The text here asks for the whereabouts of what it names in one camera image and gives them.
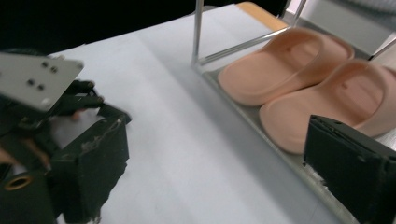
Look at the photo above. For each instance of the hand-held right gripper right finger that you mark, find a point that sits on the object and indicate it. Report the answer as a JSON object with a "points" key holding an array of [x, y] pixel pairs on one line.
{"points": [[351, 168]]}

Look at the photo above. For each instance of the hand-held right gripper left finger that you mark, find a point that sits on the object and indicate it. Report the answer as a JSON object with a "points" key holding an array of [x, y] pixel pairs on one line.
{"points": [[90, 161]]}

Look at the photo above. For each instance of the pink foam slipper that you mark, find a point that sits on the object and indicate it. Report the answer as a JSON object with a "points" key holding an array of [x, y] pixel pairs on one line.
{"points": [[258, 77], [311, 112]]}

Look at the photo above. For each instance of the two-tier metal shoe rack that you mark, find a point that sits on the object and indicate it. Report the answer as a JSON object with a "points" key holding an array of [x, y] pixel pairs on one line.
{"points": [[197, 31]]}

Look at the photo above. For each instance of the white table mat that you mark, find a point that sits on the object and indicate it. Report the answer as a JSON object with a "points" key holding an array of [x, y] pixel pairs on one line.
{"points": [[186, 140]]}

